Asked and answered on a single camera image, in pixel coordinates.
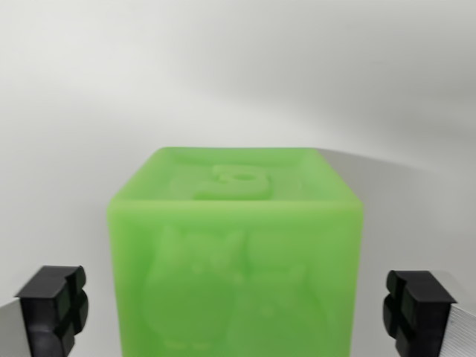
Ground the black-padded silver gripper right finger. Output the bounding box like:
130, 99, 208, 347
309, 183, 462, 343
381, 269, 476, 357

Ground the black-padded silver gripper left finger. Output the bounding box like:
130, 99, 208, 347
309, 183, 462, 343
0, 265, 90, 357

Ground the green embossed cube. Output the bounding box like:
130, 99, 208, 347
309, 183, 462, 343
106, 146, 364, 357

